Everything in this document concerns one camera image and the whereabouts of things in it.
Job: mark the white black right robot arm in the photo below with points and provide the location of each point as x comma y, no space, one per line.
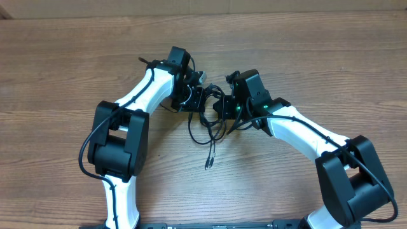
352,180

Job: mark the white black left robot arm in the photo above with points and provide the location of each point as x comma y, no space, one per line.
118,143

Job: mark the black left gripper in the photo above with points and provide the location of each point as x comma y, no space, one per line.
196,100

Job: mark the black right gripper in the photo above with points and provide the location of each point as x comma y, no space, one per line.
224,108

